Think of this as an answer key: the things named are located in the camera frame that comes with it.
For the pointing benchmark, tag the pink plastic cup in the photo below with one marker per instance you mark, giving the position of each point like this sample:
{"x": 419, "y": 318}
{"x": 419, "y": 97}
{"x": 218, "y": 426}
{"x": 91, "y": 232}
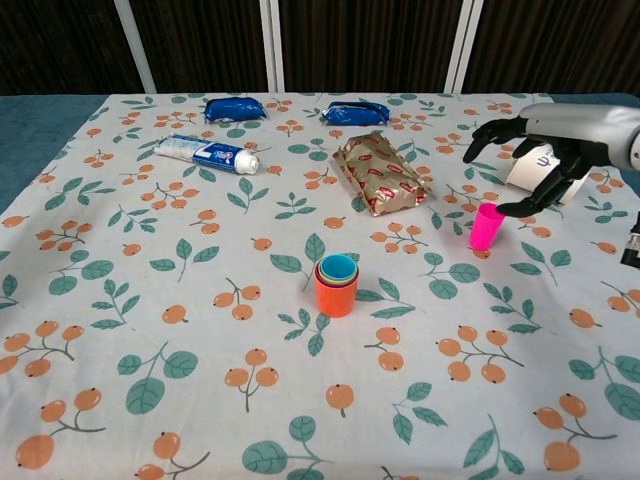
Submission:
{"x": 482, "y": 230}

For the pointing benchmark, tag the plump blue snack packet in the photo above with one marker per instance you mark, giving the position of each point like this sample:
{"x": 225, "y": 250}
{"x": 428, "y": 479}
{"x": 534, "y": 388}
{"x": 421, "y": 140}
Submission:
{"x": 235, "y": 110}

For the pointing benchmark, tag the orange plastic cup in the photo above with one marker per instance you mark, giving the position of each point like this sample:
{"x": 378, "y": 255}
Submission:
{"x": 336, "y": 302}

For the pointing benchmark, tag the gold foil snack packet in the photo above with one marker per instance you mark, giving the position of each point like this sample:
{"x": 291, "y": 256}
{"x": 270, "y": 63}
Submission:
{"x": 382, "y": 175}

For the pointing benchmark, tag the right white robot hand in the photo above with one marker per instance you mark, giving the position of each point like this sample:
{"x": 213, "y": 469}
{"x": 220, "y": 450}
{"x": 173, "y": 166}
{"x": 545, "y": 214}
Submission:
{"x": 580, "y": 130}

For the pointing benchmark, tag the white blue toothpaste tube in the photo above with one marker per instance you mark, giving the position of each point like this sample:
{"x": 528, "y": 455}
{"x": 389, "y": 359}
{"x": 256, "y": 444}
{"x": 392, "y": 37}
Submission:
{"x": 205, "y": 150}

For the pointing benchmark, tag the light blue plastic cup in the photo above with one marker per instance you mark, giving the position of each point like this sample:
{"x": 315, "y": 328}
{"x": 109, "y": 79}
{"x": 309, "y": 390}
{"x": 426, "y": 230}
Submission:
{"x": 340, "y": 267}

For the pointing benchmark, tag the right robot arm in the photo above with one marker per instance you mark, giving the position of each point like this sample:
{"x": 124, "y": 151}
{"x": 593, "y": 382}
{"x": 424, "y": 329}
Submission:
{"x": 636, "y": 147}

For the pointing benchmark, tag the floral tablecloth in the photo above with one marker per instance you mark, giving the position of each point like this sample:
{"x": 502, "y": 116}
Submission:
{"x": 300, "y": 360}

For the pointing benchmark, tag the flat blue snack packet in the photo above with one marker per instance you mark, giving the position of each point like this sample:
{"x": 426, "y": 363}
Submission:
{"x": 355, "y": 114}

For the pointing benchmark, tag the white paper cup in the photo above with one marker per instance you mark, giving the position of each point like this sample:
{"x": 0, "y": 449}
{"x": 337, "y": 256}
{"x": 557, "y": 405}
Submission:
{"x": 530, "y": 172}

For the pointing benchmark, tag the yellow plastic cup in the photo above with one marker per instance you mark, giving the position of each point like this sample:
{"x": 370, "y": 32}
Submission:
{"x": 345, "y": 282}

